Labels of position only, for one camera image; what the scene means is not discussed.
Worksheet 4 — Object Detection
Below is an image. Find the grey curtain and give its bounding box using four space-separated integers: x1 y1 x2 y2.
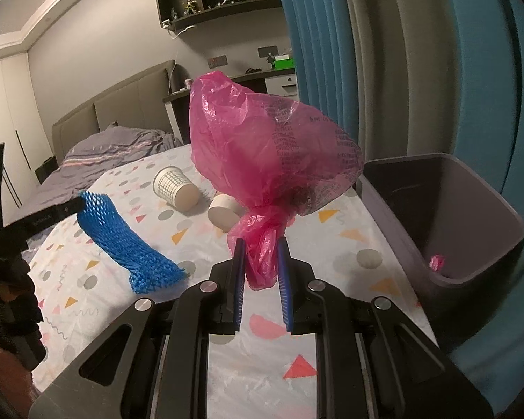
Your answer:
338 0 507 193

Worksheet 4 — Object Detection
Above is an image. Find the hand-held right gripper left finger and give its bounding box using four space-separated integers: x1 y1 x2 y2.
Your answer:
28 238 247 419

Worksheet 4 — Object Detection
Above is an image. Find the white cable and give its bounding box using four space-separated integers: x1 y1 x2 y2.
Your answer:
166 26 198 93

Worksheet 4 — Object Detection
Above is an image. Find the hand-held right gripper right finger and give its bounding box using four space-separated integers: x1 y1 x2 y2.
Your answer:
276 236 494 419

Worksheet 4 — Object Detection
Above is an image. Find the person's left forearm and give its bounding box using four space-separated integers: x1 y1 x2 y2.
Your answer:
0 331 38 419

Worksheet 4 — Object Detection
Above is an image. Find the grey padded headboard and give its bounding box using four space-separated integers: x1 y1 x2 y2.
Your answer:
52 60 177 167

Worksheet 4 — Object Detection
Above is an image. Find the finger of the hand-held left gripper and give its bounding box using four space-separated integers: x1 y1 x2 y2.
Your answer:
6 198 86 239

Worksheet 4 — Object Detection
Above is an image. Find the blue curtain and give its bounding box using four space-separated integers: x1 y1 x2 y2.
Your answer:
437 0 524 398
268 0 363 162

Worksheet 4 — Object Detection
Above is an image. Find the large pink plastic bag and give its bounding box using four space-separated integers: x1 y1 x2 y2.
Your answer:
189 70 365 292

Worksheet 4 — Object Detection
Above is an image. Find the grey striped blanket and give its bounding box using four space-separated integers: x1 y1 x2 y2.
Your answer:
0 124 184 228

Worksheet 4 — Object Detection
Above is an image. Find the dark wooden desk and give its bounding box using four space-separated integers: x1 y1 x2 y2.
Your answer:
162 70 300 146

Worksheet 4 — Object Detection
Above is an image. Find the white wardrobe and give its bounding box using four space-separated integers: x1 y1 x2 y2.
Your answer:
0 52 42 214

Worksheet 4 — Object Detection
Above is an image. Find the blue foam net sleeve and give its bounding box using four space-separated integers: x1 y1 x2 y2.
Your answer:
78 191 188 295

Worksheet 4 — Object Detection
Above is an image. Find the white grid-print paper cup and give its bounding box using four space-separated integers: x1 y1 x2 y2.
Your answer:
153 166 199 210

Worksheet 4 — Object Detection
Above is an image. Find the printed tablecloth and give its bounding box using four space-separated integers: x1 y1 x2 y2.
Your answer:
26 144 442 419

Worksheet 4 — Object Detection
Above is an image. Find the grey plastic bin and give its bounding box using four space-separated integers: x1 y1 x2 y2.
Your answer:
360 153 524 352

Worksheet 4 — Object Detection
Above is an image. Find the black chair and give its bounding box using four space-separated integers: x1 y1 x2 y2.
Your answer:
35 157 58 185

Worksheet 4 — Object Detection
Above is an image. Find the plain white paper cup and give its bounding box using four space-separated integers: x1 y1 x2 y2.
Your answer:
207 193 245 232

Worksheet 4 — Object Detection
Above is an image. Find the white drawer cabinet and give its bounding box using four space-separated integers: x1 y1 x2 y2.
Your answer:
264 74 299 97

